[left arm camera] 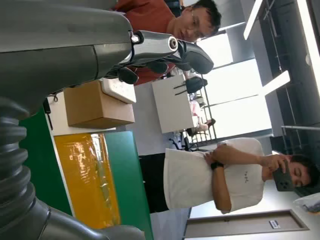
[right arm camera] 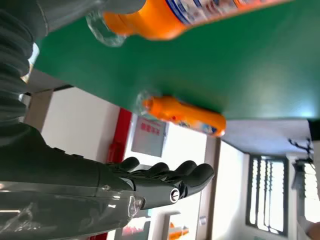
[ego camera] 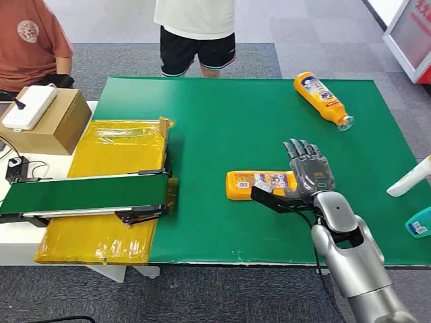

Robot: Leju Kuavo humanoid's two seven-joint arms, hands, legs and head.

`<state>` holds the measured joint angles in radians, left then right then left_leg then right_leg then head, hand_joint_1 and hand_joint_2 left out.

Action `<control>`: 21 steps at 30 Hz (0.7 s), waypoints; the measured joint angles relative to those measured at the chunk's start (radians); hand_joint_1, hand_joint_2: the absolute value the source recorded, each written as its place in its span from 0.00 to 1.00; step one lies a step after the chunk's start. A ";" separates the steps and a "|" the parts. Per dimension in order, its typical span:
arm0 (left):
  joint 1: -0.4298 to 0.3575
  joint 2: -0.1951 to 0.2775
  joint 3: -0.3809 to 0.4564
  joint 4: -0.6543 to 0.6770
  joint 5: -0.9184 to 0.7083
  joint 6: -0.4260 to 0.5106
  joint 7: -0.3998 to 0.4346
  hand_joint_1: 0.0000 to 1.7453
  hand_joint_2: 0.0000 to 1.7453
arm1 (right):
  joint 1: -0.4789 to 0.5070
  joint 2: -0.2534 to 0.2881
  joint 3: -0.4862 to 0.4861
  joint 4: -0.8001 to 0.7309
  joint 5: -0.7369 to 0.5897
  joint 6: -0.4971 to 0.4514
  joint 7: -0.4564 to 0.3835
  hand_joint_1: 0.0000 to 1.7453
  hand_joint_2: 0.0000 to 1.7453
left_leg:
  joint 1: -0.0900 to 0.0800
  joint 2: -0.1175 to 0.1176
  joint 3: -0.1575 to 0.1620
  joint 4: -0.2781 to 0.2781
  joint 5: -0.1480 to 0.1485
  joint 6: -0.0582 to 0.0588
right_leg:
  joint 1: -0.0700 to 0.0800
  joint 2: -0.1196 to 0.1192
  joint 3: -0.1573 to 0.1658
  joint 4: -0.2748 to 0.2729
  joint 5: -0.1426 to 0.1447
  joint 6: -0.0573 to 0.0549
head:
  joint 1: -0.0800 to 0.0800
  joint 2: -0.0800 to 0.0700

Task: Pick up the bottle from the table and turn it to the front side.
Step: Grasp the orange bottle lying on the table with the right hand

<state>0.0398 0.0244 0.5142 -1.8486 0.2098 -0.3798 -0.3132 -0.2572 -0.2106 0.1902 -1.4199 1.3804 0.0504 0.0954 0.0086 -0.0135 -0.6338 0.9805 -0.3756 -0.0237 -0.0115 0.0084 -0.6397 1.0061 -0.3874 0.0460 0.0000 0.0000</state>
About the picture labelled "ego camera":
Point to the white red sign board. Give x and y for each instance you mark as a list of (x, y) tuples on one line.
[(410, 40)]

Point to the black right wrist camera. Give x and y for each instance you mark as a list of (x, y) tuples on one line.
[(276, 203)]

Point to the white flat device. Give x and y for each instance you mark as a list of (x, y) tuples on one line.
[(30, 107)]

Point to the seated person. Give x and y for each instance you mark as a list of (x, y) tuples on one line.
[(26, 53)]

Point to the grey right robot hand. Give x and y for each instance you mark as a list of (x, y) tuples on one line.
[(311, 171)]

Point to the white plastic bottle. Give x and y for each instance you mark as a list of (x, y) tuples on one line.
[(407, 180)]

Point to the white table foot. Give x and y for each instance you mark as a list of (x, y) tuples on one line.
[(111, 273)]

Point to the yellow plastic-wrapped board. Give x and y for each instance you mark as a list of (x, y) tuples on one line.
[(118, 151)]

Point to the teal spray bottle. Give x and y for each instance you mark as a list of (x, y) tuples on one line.
[(420, 225)]

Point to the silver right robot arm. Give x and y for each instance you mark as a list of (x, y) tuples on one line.
[(353, 267)]

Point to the orange detergent bottle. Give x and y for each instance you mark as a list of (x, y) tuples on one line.
[(320, 100), (232, 191)]

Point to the black power adapter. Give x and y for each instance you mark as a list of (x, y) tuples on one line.
[(20, 171)]

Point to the brown cardboard box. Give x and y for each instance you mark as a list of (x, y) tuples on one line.
[(63, 125)]

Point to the green table mat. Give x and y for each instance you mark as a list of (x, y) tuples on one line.
[(219, 133)]

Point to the standing person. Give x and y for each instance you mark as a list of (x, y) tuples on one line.
[(195, 18)]

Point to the green conveyor belt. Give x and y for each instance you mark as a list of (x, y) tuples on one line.
[(84, 194)]

